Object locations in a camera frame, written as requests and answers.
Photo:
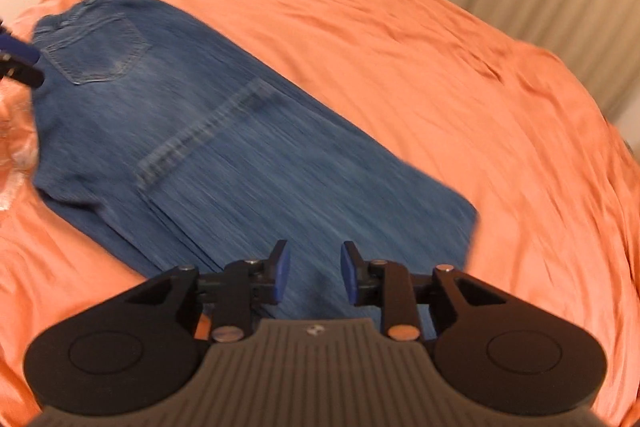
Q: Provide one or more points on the blue denim pants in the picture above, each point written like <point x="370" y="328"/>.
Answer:
<point x="225" y="147"/>

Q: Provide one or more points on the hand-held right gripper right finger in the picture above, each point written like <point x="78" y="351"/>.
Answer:
<point x="348" y="272"/>

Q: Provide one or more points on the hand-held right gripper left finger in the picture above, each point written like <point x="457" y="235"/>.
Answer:
<point x="282" y="269"/>

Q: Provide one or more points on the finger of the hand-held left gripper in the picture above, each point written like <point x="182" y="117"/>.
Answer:
<point x="17" y="49"/>

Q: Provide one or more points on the orange bed sheet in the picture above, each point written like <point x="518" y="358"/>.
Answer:
<point x="425" y="82"/>

